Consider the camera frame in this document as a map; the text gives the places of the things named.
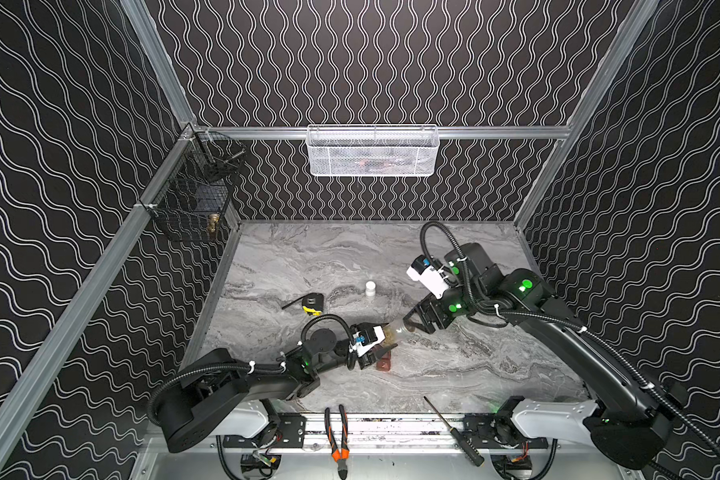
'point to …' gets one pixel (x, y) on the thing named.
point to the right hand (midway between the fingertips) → (415, 309)
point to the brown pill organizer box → (384, 364)
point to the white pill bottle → (370, 287)
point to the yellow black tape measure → (312, 303)
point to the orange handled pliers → (339, 455)
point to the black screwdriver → (477, 458)
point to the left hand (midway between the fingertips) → (398, 338)
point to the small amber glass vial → (390, 336)
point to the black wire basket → (190, 203)
